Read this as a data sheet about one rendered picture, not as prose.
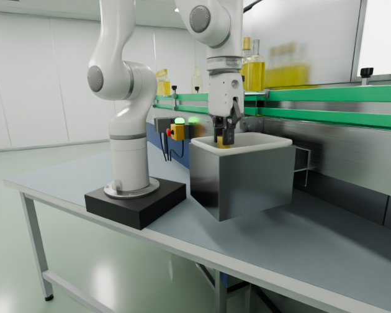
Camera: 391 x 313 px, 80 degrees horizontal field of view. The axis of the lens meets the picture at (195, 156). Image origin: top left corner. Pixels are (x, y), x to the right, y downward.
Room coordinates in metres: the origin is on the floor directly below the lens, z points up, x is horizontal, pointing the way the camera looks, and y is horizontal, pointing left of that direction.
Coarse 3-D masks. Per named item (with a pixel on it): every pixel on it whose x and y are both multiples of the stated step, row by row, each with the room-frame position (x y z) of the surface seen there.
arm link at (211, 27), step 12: (180, 0) 0.53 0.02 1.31; (192, 0) 0.51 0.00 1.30; (204, 0) 0.50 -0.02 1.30; (216, 0) 0.51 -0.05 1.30; (180, 12) 0.54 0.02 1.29; (192, 12) 0.51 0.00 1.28; (204, 12) 0.50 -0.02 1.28; (216, 12) 0.50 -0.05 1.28; (192, 24) 0.51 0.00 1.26; (204, 24) 0.50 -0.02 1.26; (216, 24) 0.50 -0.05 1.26; (228, 24) 0.53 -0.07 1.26; (204, 36) 0.50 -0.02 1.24; (216, 36) 0.51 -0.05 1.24
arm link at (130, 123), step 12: (132, 72) 0.74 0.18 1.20; (144, 72) 0.78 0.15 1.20; (144, 84) 0.77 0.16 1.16; (156, 84) 0.83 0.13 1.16; (132, 96) 0.76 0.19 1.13; (144, 96) 0.79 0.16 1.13; (132, 108) 0.78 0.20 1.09; (144, 108) 0.78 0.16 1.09; (120, 120) 0.73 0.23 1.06; (132, 120) 0.73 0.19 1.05; (144, 120) 0.77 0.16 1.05; (120, 132) 0.72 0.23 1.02; (132, 132) 0.73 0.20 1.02; (144, 132) 0.76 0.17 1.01
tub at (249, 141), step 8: (240, 136) 0.69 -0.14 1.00; (248, 136) 0.70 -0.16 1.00; (256, 136) 0.69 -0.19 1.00; (264, 136) 0.66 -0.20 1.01; (272, 136) 0.64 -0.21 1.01; (200, 144) 0.56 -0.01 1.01; (208, 144) 0.65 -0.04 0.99; (216, 144) 0.66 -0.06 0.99; (240, 144) 0.69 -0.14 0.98; (248, 144) 0.70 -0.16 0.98; (256, 144) 0.69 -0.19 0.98; (264, 144) 0.53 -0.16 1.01; (272, 144) 0.54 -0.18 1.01; (280, 144) 0.54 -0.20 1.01; (288, 144) 0.56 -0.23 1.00; (216, 152) 0.49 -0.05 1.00; (224, 152) 0.49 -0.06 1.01; (232, 152) 0.49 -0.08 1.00; (240, 152) 0.51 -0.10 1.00
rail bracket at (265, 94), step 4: (244, 76) 0.73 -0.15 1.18; (244, 80) 0.73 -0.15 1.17; (244, 92) 0.73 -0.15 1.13; (252, 92) 0.75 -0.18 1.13; (256, 92) 0.76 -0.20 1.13; (260, 92) 0.77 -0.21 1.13; (264, 92) 0.77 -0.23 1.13; (268, 92) 0.77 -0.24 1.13; (244, 96) 0.73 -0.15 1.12; (264, 96) 0.78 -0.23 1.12; (268, 96) 0.77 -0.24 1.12; (244, 112) 0.73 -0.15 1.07; (244, 116) 0.73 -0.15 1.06
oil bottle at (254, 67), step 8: (256, 56) 0.89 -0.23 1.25; (248, 64) 0.90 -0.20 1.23; (256, 64) 0.88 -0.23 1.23; (264, 64) 0.90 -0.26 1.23; (248, 72) 0.90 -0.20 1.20; (256, 72) 0.88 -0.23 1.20; (264, 72) 0.90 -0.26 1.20; (248, 80) 0.90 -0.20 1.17; (256, 80) 0.88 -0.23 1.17; (248, 88) 0.90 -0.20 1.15; (256, 88) 0.88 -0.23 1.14
